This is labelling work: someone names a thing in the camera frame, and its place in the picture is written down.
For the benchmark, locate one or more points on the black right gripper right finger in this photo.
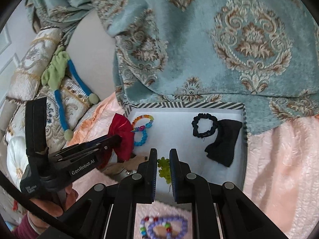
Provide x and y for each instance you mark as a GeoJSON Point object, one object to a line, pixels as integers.
{"type": "Point", "coordinates": [218, 211]}

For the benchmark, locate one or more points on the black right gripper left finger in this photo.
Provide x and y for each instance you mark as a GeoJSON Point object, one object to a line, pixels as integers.
{"type": "Point", "coordinates": [109, 211]}

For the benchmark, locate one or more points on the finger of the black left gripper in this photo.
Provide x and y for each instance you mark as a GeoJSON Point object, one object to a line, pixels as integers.
{"type": "Point", "coordinates": [92, 151]}
{"type": "Point", "coordinates": [76, 148]}

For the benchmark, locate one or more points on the red bow hair clip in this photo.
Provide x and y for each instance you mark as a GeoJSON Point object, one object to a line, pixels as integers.
{"type": "Point", "coordinates": [121, 126]}

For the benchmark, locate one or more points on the striped jewelry box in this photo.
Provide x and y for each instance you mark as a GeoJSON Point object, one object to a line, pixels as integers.
{"type": "Point", "coordinates": [172, 129]}

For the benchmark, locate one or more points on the left hand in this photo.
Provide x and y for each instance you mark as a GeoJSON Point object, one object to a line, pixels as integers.
{"type": "Point", "coordinates": [52, 208]}

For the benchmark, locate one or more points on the floral embroidered cushion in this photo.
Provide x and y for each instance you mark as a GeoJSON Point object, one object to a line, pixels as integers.
{"type": "Point", "coordinates": [75, 103]}

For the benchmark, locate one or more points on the black fabric bow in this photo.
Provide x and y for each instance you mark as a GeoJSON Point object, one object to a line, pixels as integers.
{"type": "Point", "coordinates": [223, 148]}

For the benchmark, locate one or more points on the cream embroidered bolster pillow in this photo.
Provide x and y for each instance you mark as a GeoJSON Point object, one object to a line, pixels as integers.
{"type": "Point", "coordinates": [25, 80]}

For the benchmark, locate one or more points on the green and blue plush toy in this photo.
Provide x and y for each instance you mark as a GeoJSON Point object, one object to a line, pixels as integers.
{"type": "Point", "coordinates": [53, 76]}

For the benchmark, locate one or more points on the beige pillow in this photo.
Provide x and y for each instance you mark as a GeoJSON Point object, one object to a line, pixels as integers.
{"type": "Point", "coordinates": [92, 51]}

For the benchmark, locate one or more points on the black scrunchie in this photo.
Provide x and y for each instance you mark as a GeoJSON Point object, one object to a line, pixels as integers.
{"type": "Point", "coordinates": [204, 125]}

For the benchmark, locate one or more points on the teal damask blanket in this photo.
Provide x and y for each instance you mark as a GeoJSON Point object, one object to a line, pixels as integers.
{"type": "Point", "coordinates": [261, 53]}

